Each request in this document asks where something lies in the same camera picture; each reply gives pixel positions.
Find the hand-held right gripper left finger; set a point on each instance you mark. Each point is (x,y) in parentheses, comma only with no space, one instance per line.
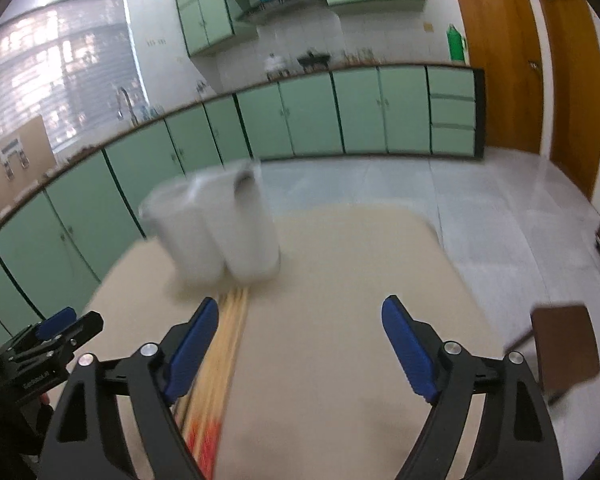
(195,345)

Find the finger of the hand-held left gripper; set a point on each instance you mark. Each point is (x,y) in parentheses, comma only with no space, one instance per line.
(82,327)
(55,322)

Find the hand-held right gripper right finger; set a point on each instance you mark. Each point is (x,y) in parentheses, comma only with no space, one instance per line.
(410,350)

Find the plain wooden chopstick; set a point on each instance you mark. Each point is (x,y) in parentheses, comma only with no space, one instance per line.
(215,360)
(208,362)

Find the white double utensil holder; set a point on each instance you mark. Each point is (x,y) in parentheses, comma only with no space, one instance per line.
(240,230)

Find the cardboard box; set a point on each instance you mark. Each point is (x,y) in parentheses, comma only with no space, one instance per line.
(10,180)

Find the brown wooden chair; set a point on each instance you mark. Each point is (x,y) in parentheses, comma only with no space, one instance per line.
(565,345)

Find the metal faucet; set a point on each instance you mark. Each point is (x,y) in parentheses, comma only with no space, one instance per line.
(126,102)

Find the window with blinds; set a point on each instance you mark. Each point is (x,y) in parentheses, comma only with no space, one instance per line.
(65,70)

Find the green base cabinets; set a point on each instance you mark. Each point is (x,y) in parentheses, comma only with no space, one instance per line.
(310,115)

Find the silver pot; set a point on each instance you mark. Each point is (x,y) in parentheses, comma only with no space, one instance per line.
(274,64)

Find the black wok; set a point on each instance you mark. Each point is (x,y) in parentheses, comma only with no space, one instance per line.
(312,61)

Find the plain wooden door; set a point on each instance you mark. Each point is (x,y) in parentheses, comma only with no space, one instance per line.
(575,90)

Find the green thermos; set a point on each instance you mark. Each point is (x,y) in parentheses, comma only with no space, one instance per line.
(456,45)

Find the wall tap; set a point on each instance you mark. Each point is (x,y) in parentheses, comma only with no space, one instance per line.
(200,87)

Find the green wall cabinets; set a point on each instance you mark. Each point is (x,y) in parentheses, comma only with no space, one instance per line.
(205,15)

